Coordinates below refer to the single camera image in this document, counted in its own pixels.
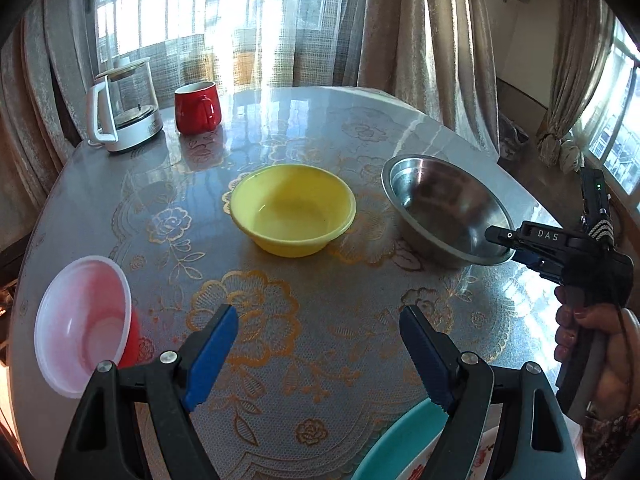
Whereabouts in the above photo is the stainless steel bowl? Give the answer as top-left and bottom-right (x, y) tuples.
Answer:
(381, 155), (514, 269)

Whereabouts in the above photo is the red plastic bowl white inside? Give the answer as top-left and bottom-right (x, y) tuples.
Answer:
(34, 256), (140, 399)

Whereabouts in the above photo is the yellow plastic bowl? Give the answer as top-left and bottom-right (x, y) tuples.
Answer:
(229, 164), (357, 258)

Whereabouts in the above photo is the person's right hand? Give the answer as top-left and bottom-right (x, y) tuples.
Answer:
(554, 286), (639, 420)

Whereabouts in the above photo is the white plate red character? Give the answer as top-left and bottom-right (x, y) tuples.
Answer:
(397, 404), (502, 480)

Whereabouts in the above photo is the teal plate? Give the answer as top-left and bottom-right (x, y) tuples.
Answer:
(352, 399), (448, 480)

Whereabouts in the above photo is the beige curtain centre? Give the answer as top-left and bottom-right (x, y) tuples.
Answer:
(343, 0), (500, 158)

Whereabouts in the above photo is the beige curtain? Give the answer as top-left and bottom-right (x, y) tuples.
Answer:
(0, 4), (97, 212)
(343, 0), (500, 158)

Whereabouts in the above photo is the beige curtain right window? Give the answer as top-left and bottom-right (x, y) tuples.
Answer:
(536, 0), (616, 174)

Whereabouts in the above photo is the white glass electric kettle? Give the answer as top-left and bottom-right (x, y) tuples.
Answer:
(87, 58), (163, 153)

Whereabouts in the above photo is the red ceramic mug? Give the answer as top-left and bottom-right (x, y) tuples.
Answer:
(174, 81), (222, 136)

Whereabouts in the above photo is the beige curtain left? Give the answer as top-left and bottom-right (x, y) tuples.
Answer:
(0, 4), (97, 212)

